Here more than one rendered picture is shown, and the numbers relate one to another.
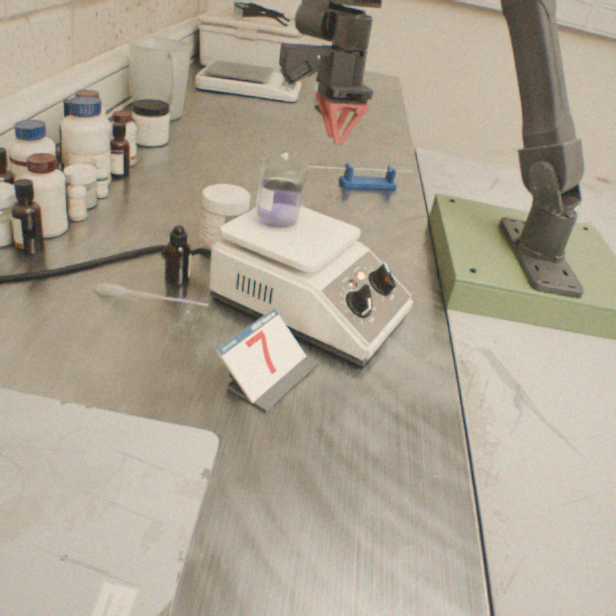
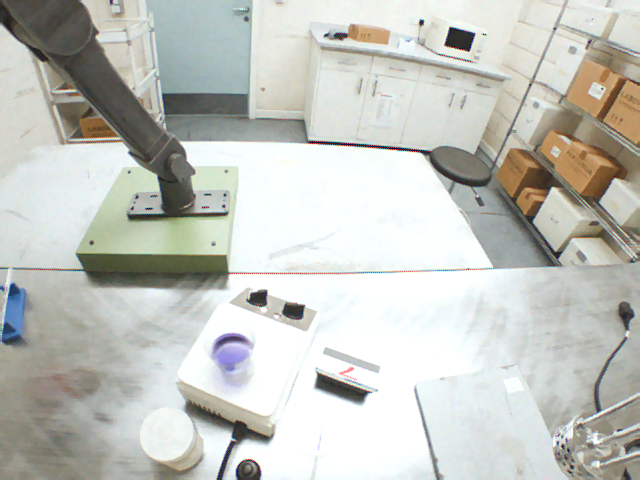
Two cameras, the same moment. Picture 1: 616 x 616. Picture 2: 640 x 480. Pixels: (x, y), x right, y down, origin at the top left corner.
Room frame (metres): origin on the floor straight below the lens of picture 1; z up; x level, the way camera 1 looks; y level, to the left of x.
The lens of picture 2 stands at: (0.56, 0.21, 1.35)
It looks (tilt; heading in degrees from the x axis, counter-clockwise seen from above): 43 degrees down; 256
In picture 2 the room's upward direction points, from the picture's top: 10 degrees clockwise
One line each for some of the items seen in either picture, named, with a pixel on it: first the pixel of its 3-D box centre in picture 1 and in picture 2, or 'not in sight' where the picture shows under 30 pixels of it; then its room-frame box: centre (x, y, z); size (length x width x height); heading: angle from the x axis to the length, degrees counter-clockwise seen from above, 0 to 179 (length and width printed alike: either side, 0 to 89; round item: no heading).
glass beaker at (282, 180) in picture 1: (281, 191); (229, 354); (0.59, 0.05, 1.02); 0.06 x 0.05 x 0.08; 177
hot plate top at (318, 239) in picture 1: (292, 232); (242, 355); (0.58, 0.03, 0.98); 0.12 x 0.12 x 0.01; 66
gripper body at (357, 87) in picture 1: (346, 70); not in sight; (0.96, 0.01, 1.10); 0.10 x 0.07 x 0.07; 21
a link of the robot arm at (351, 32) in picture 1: (349, 30); not in sight; (0.96, 0.01, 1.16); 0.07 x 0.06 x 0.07; 52
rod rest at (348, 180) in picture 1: (369, 175); (9, 309); (0.99, -0.07, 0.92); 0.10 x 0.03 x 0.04; 112
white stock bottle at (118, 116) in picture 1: (122, 138); not in sight; (0.91, 0.35, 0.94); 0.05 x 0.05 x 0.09
